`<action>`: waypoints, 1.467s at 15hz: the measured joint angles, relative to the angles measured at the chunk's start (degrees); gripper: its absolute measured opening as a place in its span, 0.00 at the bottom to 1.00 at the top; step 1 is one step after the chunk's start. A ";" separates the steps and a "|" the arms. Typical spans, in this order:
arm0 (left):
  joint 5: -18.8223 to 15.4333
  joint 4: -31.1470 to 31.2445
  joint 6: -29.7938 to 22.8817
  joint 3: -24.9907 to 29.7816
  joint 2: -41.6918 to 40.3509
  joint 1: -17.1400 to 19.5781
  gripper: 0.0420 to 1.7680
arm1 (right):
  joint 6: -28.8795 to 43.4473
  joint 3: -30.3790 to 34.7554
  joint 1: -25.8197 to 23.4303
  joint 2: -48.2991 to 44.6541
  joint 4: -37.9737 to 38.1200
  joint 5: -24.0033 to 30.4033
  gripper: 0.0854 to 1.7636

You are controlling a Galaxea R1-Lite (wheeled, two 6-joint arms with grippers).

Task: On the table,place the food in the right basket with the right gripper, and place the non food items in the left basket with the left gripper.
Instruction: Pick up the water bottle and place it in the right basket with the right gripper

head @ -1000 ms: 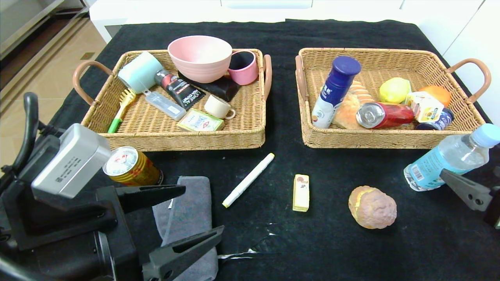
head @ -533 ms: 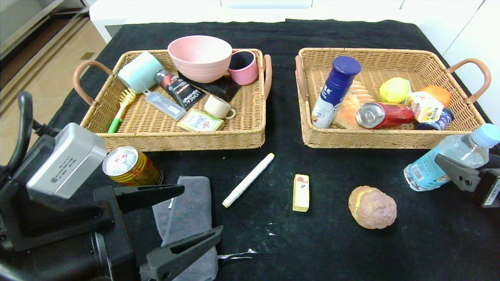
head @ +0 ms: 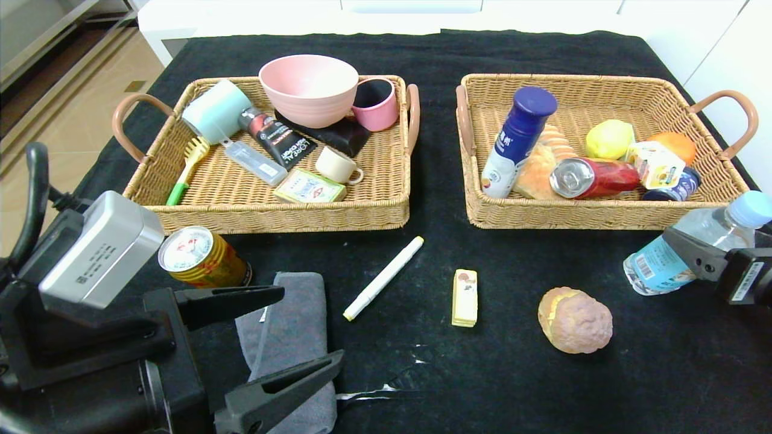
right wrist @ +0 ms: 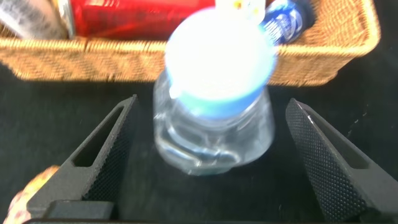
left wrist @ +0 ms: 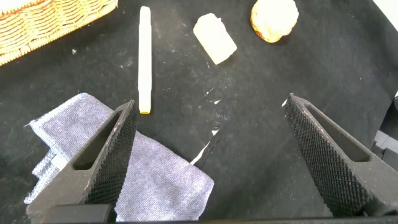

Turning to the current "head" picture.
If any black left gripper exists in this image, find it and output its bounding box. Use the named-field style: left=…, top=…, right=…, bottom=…
left=39, top=285, right=346, bottom=434

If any grey towel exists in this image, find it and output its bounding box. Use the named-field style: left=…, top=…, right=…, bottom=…
left=235, top=272, right=338, bottom=434

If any small yellow eraser block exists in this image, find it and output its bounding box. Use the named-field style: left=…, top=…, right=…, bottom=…
left=452, top=269, right=478, bottom=328

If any brown round bun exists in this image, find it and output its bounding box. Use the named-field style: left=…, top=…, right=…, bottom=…
left=537, top=287, right=613, bottom=354

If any clear water bottle blue label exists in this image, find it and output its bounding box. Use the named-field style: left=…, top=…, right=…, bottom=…
left=622, top=190, right=772, bottom=297

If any rectangular wicker basket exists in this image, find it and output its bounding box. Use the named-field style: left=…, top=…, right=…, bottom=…
left=455, top=73, right=759, bottom=230
left=112, top=74, right=421, bottom=235

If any gold red drink can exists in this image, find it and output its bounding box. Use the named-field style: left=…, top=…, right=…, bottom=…
left=158, top=226, right=253, bottom=290

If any white marker pen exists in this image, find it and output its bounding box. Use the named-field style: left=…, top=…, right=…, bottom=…
left=343, top=236, right=425, bottom=322

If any green white card box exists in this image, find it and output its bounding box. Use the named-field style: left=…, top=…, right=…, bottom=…
left=273, top=168, right=347, bottom=204

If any yellow green brush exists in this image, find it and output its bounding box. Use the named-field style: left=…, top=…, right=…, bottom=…
left=166, top=136, right=212, bottom=206

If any small cream cup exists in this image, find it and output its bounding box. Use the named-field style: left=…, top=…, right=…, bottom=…
left=315, top=145, right=365, bottom=185

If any black cosmetic tube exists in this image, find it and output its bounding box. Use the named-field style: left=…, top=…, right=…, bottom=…
left=239, top=107, right=318, bottom=169

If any black pouch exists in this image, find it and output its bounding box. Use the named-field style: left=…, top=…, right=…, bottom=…
left=274, top=109, right=372, bottom=158

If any light blue cup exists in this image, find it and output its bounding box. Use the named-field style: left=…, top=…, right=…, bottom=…
left=182, top=79, right=253, bottom=145

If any pink bowl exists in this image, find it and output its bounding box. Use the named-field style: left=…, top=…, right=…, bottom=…
left=259, top=55, right=360, bottom=128

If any pink mug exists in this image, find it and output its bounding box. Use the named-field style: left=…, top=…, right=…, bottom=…
left=352, top=78, right=400, bottom=132

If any white table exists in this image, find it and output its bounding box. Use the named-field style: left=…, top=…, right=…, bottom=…
left=137, top=0, right=649, bottom=67

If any golden bread loaf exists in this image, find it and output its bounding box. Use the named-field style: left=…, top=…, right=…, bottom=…
left=512, top=125, right=578, bottom=200

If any blue white milk bottle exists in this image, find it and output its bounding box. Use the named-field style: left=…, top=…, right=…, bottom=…
left=481, top=86, right=558, bottom=198

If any steel shelf unit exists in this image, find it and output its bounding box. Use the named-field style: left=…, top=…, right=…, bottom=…
left=0, top=0, right=141, bottom=97

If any yellow round fruit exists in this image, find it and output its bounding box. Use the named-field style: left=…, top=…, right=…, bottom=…
left=585, top=119, right=636, bottom=160

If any small white yellow carton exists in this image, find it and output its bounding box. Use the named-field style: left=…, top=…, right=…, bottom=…
left=625, top=142, right=686, bottom=190

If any dark blue can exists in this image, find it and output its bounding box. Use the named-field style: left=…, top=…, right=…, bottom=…
left=641, top=167, right=702, bottom=202

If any orange fruit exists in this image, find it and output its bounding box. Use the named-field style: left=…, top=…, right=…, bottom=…
left=648, top=131, right=697, bottom=166

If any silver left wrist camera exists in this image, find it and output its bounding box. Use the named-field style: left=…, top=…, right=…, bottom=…
left=21, top=191, right=165, bottom=310

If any black left camera cable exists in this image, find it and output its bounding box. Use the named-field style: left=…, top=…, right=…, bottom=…
left=6, top=143, right=79, bottom=278

